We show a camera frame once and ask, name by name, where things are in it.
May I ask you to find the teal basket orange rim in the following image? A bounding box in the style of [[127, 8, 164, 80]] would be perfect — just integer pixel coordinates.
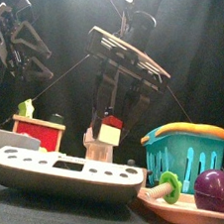
[[134, 115, 224, 199]]

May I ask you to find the red wooden toy box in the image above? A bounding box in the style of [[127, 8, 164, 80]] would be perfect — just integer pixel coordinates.
[[8, 113, 67, 155]]

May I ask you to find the wooden bolt green nut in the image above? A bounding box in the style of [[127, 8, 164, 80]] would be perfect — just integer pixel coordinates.
[[144, 168, 185, 207]]

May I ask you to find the green white toy vegetable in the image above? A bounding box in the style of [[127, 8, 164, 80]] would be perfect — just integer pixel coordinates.
[[16, 97, 37, 120]]

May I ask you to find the pale wooden toy stand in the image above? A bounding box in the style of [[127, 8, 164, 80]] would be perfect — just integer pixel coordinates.
[[80, 126, 118, 165]]

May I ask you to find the thin taut cord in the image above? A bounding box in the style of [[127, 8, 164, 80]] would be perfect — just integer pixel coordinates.
[[0, 44, 91, 140], [162, 85, 198, 125]]

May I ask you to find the wooden toy tray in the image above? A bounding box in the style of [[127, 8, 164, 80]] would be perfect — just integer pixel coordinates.
[[133, 185, 224, 224]]

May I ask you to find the purple toy plum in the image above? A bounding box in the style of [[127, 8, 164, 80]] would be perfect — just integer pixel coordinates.
[[190, 167, 224, 214]]

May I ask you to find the toy salmon sushi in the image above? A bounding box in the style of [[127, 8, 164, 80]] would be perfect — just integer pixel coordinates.
[[96, 113, 125, 148]]

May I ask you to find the grey plastic tray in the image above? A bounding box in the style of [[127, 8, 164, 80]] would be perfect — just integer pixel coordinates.
[[0, 127, 43, 176]]

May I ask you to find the dark green toy block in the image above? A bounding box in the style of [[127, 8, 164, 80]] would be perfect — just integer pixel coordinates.
[[49, 112, 65, 126]]

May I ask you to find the white toy kitchen scale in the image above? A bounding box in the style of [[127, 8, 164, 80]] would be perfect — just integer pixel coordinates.
[[0, 144, 147, 208]]

